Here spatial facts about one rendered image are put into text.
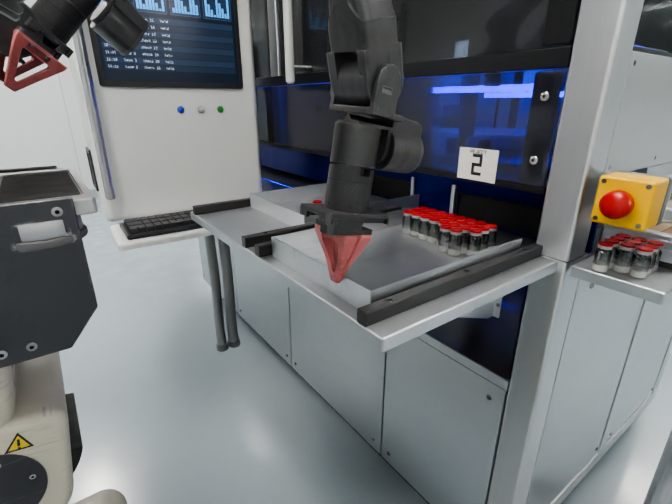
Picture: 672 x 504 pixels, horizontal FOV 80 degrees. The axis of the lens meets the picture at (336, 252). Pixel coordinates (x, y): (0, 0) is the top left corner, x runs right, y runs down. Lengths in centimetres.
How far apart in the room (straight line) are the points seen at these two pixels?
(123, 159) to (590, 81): 112
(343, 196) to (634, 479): 147
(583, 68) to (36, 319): 77
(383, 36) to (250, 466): 134
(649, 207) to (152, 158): 118
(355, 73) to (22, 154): 550
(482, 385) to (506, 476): 20
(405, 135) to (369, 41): 13
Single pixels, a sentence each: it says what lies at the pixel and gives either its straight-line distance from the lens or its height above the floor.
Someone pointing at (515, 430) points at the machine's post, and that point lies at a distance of 97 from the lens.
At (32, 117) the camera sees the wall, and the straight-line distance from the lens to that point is 583.
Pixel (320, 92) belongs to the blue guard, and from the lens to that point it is 120.
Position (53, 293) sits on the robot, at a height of 95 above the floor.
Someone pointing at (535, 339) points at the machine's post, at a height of 72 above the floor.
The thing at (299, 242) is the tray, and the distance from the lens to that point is 72.
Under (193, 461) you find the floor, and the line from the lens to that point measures 159.
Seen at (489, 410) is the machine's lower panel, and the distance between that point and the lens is 98.
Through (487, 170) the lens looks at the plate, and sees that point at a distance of 81.
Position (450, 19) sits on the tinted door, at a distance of 90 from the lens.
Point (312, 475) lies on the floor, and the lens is 148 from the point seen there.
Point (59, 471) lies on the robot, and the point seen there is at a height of 72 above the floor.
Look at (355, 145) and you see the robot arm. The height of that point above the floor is 108.
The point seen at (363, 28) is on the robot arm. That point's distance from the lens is 47.
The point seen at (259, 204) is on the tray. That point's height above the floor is 90.
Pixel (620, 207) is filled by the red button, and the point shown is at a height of 100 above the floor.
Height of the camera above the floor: 113
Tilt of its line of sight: 21 degrees down
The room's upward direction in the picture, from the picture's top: straight up
